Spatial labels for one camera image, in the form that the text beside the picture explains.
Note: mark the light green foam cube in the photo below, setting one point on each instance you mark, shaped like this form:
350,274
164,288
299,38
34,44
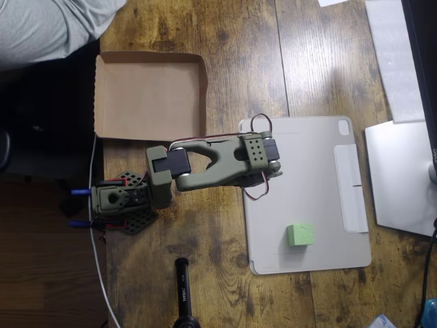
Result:
300,235

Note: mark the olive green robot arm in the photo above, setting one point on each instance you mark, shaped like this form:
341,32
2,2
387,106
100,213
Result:
222,164

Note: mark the shallow cardboard box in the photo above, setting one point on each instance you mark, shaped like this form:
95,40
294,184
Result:
150,99

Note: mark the beige tablet folio case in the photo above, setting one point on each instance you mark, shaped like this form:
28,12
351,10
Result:
307,205

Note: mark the silver monitor stand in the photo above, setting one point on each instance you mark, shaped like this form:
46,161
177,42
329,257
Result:
399,171

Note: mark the white foam sheet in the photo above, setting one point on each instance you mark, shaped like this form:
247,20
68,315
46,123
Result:
392,51

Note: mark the white paper sheet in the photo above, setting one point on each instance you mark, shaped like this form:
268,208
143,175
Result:
330,2

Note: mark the blue white paper package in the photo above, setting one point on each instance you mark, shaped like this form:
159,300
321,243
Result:
382,322

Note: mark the black computer monitor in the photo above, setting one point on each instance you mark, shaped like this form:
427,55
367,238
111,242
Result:
421,51

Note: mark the teal blue round object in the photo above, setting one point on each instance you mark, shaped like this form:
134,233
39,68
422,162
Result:
431,312

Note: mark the person in grey clothing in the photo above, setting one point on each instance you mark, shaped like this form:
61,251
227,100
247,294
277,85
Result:
41,27

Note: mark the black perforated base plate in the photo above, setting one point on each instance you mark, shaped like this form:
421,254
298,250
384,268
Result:
141,222

